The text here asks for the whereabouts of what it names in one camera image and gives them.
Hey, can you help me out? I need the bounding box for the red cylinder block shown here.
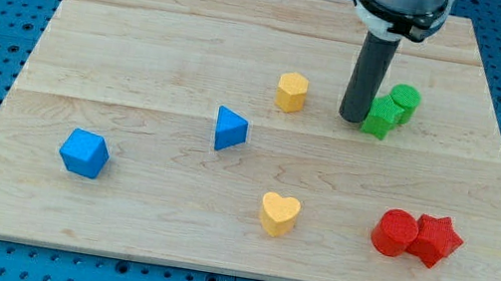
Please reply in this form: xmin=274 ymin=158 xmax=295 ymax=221
xmin=371 ymin=209 xmax=419 ymax=257

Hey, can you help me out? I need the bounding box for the blue cube block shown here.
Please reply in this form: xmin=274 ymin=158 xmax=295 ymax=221
xmin=59 ymin=129 xmax=110 ymax=179

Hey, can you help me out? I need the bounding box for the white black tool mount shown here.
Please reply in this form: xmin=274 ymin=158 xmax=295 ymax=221
xmin=354 ymin=0 xmax=457 ymax=43

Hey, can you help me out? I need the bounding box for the wooden board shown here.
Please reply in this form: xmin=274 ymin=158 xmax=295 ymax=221
xmin=0 ymin=0 xmax=501 ymax=281

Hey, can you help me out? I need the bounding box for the yellow heart block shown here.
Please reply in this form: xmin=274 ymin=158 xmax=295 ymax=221
xmin=259 ymin=191 xmax=302 ymax=237

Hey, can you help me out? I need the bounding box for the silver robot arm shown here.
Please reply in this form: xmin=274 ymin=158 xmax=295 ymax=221
xmin=339 ymin=0 xmax=457 ymax=124

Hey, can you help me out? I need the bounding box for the blue triangle block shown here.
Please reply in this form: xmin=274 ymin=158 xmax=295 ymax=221
xmin=214 ymin=106 xmax=249 ymax=150

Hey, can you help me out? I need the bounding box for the green cylinder block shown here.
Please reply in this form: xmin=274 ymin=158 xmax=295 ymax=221
xmin=389 ymin=84 xmax=421 ymax=125

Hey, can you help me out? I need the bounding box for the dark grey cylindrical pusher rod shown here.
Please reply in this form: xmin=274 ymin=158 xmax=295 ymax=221
xmin=339 ymin=32 xmax=399 ymax=124

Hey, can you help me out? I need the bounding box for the yellow hexagon block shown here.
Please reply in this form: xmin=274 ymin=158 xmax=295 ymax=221
xmin=275 ymin=72 xmax=309 ymax=113

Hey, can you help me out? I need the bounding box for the red star block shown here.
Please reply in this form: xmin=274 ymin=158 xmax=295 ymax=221
xmin=405 ymin=213 xmax=463 ymax=269

